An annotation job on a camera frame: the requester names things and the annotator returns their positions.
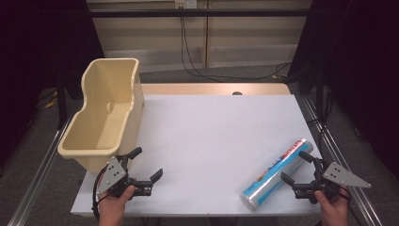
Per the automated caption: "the white wall socket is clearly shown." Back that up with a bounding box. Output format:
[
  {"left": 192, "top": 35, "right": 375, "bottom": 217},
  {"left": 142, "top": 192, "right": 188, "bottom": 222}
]
[{"left": 174, "top": 0, "right": 199, "bottom": 9}]

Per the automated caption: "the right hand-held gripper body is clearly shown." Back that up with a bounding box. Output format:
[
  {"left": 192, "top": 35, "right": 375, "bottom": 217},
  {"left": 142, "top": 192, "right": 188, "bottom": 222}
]
[{"left": 295, "top": 157, "right": 373, "bottom": 205}]

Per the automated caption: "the metal floor rail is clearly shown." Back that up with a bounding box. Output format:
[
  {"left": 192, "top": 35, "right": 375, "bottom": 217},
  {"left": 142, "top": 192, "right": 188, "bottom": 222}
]
[
  {"left": 301, "top": 95, "right": 384, "bottom": 226},
  {"left": 7, "top": 121, "right": 73, "bottom": 226}
]

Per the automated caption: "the black floor cable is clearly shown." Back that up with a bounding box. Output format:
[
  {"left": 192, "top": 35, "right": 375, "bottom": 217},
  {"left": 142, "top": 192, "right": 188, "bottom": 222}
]
[{"left": 180, "top": 17, "right": 294, "bottom": 81}]

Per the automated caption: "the dark curtain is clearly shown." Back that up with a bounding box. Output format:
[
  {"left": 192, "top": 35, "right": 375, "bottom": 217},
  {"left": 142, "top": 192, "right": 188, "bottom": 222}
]
[
  {"left": 0, "top": 0, "right": 105, "bottom": 164},
  {"left": 286, "top": 0, "right": 399, "bottom": 182}
]

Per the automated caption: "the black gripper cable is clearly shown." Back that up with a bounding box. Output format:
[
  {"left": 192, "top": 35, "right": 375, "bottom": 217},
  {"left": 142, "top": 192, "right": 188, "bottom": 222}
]
[{"left": 91, "top": 165, "right": 111, "bottom": 220}]

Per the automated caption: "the person's left hand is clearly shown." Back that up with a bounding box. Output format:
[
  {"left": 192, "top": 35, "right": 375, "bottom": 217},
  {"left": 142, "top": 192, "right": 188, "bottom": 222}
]
[{"left": 98, "top": 185, "right": 136, "bottom": 218}]

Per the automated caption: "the white table mat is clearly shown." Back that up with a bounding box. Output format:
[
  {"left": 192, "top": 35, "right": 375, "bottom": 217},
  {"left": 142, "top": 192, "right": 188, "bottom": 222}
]
[{"left": 70, "top": 93, "right": 325, "bottom": 218}]

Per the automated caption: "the black horizontal bar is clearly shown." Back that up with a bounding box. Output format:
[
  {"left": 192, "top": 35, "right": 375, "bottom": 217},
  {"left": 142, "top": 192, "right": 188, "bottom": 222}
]
[{"left": 88, "top": 8, "right": 311, "bottom": 19}]

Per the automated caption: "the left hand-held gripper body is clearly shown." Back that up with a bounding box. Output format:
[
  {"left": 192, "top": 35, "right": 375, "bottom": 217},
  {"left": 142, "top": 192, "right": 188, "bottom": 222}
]
[{"left": 96, "top": 153, "right": 154, "bottom": 200}]

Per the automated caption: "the person's right hand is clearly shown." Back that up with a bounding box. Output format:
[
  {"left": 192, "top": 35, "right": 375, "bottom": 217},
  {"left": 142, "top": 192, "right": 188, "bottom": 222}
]
[{"left": 314, "top": 186, "right": 351, "bottom": 219}]

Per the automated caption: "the wooden table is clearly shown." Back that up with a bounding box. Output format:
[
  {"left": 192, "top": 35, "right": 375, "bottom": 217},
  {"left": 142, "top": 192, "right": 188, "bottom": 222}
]
[{"left": 140, "top": 82, "right": 292, "bottom": 96}]

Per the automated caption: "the black stand leg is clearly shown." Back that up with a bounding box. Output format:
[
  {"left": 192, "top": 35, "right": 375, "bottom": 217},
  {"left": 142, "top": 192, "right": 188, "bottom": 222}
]
[
  {"left": 56, "top": 71, "right": 70, "bottom": 130},
  {"left": 314, "top": 70, "right": 327, "bottom": 121}
]

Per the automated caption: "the beige plastic bin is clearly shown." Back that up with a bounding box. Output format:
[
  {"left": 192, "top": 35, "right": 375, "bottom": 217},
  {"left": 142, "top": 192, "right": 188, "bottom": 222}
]
[{"left": 56, "top": 57, "right": 146, "bottom": 175}]

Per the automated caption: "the yellow floor cable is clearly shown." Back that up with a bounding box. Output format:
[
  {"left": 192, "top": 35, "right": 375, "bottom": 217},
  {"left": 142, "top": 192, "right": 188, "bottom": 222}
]
[{"left": 44, "top": 89, "right": 60, "bottom": 109}]

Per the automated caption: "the silver blue foil roll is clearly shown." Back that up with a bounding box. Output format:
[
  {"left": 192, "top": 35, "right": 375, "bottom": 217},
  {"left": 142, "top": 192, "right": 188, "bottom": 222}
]
[{"left": 239, "top": 137, "right": 314, "bottom": 212}]

